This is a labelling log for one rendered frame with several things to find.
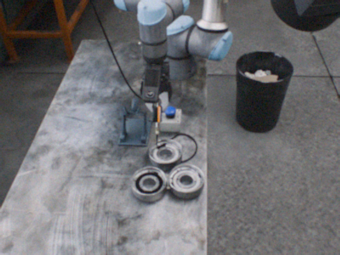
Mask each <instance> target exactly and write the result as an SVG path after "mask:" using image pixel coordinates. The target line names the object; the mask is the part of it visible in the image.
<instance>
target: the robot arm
mask: <svg viewBox="0 0 340 255"><path fill-rule="evenodd" d="M114 2H115V5H116V6H117V7H118V8H119V9H122V10H125V11H128V12H135V13H138V14H137V19H138V25H139V32H140V38H141V42H138V44H139V45H141V51H142V54H143V59H144V60H145V61H146V66H145V69H144V76H143V80H144V81H142V82H141V83H140V85H141V86H140V95H141V96H142V99H143V102H144V103H146V105H147V107H148V108H149V110H150V111H151V112H152V108H153V107H154V106H153V104H157V103H158V99H159V96H160V99H161V106H162V107H161V111H162V113H164V112H165V111H166V110H167V107H168V104H169V101H170V99H171V97H172V86H171V83H170V82H168V80H174V81H183V80H188V79H190V78H191V77H193V76H194V75H195V74H196V73H197V63H196V59H195V58H194V55H195V56H199V57H202V58H207V59H209V60H214V61H220V60H222V59H224V57H225V56H226V54H227V53H228V51H229V49H230V47H231V43H232V40H233V34H232V33H231V32H229V31H228V28H229V25H228V24H227V22H226V12H227V8H228V0H203V11H202V18H201V19H200V20H199V21H198V22H197V24H194V20H193V19H192V18H191V17H190V16H182V15H183V14H184V12H185V11H186V10H187V9H188V5H189V0H114ZM159 93H160V95H159Z"/></svg>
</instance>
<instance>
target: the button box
mask: <svg viewBox="0 0 340 255"><path fill-rule="evenodd" d="M162 120H163V121H162V122H160V132H180V127H181V110H176V113H175V114H174V115H172V116H169V115H166V114H165V113H162Z"/></svg>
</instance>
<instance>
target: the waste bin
mask: <svg viewBox="0 0 340 255"><path fill-rule="evenodd" d="M258 70H262V71H263V72H265V71H267V70H270V72H271V75H275V76H278V77H277V81H258V80H254V79H251V78H248V77H247V76H246V75H245V73H246V72H248V73H250V74H255V72H257V71H258ZM293 72H294V68H293V65H292V63H291V62H290V61H289V60H288V59H287V58H286V57H284V56H283V55H280V54H279V53H276V52H271V51H267V50H255V51H250V52H247V53H244V54H243V55H241V56H240V57H239V58H238V59H237V61H236V84H237V89H236V120H237V122H238V123H239V125H240V126H241V127H242V128H244V129H246V130H248V131H251V132H267V131H270V130H272V129H273V128H274V127H275V126H277V122H278V119H279V116H280V114H281V110H282V105H283V103H284V99H285V96H286V93H287V89H288V86H289V84H290V80H291V77H292V75H293Z"/></svg>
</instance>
